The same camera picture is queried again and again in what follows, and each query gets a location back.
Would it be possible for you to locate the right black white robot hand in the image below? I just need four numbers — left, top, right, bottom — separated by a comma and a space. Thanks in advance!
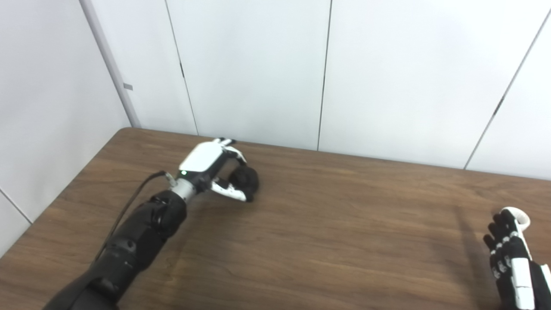
483, 210, 551, 310

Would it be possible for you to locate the white plastic ring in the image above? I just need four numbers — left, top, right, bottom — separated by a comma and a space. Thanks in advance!
501, 207, 531, 229

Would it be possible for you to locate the grey wall corner post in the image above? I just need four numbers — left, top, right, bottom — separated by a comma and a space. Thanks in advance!
80, 0, 142, 128

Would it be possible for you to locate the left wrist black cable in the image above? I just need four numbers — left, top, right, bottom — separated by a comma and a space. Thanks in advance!
90, 170, 177, 263

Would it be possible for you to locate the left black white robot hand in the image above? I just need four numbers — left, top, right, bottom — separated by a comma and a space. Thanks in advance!
178, 138, 253, 203

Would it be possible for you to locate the round black plastic part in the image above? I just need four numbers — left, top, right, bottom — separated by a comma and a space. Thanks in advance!
227, 165, 260, 202

